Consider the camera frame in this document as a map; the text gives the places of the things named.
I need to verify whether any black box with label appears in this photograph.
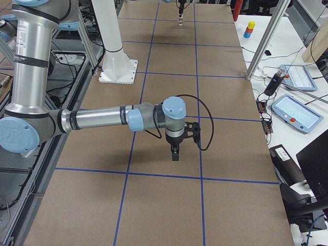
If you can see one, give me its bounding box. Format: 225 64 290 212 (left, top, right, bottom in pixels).
269 145 307 186

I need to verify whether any blue block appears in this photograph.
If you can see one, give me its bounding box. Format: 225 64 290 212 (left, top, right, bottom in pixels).
243 32 251 39

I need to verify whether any yellow block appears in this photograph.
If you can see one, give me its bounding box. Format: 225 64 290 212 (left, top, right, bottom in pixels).
248 21 256 30

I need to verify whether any teach pendant tablet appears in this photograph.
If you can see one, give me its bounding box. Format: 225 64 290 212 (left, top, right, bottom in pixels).
271 94 324 134
280 65 317 92

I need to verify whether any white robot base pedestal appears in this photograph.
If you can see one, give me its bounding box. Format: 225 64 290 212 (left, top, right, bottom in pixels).
92 0 138 84

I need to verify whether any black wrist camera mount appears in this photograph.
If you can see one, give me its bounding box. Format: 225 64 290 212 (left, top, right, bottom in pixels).
182 121 201 145

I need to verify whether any aluminium frame post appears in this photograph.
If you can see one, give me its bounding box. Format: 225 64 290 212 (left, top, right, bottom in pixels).
245 0 290 80

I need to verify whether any small black puck device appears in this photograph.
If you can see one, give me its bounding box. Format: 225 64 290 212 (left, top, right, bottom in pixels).
264 50 272 56

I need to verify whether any far teach pendant tablet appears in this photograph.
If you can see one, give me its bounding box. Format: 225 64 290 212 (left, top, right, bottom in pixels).
280 65 317 92

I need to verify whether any near teach pendant tablet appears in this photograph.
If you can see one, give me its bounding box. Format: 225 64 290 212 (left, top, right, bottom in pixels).
271 94 324 134

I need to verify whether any red cylinder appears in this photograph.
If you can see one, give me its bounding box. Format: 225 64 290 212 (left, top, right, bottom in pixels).
233 0 243 21

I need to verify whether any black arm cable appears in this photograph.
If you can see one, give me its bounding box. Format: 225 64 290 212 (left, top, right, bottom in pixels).
146 94 215 151

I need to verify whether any orange circuit board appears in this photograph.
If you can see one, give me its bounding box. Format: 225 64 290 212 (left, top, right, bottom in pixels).
256 100 267 113

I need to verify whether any black monitor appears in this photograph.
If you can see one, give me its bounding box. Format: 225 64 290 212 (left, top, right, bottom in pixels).
296 130 328 199

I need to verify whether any black water bottle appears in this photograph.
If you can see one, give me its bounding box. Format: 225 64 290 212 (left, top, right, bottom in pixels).
264 72 286 96

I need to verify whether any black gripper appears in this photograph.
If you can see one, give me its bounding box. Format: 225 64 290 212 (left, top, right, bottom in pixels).
165 133 184 161

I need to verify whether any red block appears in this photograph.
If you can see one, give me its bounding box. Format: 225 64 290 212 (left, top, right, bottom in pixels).
245 27 253 34

